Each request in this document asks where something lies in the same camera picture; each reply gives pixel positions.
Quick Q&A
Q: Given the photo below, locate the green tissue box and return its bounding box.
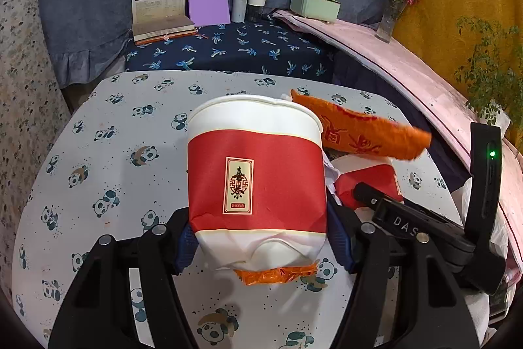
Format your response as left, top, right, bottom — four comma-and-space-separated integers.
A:
290, 0, 342, 25

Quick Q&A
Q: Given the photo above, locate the crushed red white paper cup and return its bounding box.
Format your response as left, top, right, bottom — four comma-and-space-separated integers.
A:
187, 96, 329, 268

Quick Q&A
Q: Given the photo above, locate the white paper scrap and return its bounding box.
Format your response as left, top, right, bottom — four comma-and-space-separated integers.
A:
322, 150, 342, 206

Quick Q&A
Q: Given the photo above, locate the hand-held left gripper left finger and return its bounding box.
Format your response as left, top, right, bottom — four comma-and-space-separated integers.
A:
48, 210, 201, 349

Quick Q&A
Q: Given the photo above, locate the open beige card box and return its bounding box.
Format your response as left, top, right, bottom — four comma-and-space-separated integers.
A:
131, 0, 197, 45

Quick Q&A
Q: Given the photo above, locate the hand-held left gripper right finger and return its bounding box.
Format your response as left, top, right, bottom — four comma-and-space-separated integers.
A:
327, 204, 481, 349

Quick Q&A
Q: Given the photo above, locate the panda print tablecloth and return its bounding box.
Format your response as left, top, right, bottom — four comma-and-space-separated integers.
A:
12, 70, 466, 349

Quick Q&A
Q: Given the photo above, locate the small orange wrapper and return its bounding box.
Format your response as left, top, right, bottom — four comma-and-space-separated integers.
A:
234, 260, 318, 287

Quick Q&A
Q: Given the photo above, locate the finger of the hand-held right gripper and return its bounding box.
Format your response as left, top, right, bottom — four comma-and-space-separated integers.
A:
353, 181, 387, 217

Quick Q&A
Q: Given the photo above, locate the large orange plastic bag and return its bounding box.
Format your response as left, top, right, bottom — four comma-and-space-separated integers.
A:
291, 89, 432, 161

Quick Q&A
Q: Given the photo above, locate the glass vase with red flowers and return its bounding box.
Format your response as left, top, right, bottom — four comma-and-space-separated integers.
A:
376, 0, 419, 44

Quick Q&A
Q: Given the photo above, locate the purple notebook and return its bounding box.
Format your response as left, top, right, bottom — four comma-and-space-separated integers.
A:
187, 0, 230, 26

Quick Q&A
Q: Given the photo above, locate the navy palm print cloth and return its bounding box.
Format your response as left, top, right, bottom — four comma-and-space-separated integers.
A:
125, 16, 340, 84

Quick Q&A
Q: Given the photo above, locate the potted green plant white pot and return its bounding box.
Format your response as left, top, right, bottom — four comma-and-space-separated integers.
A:
454, 16, 523, 125

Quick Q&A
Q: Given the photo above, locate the pink shelf cloth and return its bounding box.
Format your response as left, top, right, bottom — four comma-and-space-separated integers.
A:
272, 9, 523, 252

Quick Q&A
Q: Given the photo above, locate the slim white tumbler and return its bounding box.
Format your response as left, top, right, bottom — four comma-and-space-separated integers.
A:
231, 0, 249, 24

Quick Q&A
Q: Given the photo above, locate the trash bin with white bag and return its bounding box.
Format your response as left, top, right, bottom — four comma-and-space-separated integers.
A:
458, 169, 523, 345

